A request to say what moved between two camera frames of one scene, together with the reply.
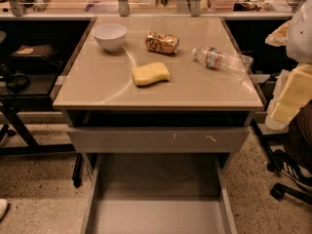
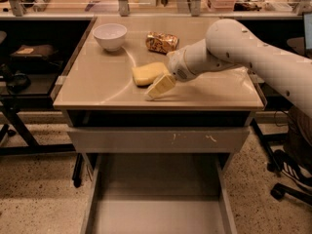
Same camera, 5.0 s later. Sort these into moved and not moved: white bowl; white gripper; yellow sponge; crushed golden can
Moved: white gripper
Not moved: yellow sponge; white bowl; crushed golden can
